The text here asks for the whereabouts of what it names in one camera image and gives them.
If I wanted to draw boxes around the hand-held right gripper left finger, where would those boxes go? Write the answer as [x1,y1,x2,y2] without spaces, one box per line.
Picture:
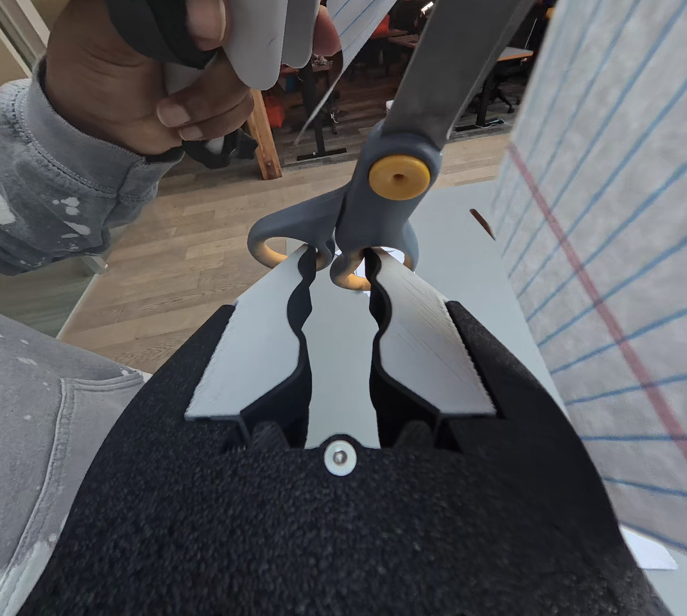
[185,245,317,422]

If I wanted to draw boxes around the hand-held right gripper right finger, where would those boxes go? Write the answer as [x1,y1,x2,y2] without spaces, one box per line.
[367,248,497,419]

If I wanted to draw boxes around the grey and yellow scissors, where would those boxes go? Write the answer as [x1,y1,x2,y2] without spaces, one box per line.
[247,0,586,292]

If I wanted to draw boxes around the lined paper sheet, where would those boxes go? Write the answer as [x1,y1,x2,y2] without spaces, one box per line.
[292,0,687,556]

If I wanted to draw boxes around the stack of lined paper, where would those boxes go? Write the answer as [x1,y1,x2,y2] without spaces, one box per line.
[620,526,679,572]

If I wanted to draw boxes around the person's left forearm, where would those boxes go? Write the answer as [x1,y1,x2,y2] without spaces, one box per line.
[0,58,186,277]

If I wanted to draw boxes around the grey desk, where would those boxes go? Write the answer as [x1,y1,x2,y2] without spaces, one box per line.
[303,180,687,616]

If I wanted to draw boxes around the standing desk with black legs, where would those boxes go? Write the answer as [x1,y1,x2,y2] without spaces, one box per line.
[278,55,350,162]

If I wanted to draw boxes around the wooden desk with black legs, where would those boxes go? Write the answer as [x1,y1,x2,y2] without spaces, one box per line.
[455,46,535,133]

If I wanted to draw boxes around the person's left hand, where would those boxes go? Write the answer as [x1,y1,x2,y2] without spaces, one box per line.
[43,0,342,157]

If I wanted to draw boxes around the person's grey splattered sweatshirt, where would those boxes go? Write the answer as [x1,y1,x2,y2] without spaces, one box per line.
[0,313,147,616]

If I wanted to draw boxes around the wooden post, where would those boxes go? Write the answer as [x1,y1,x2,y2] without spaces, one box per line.
[248,89,283,181]

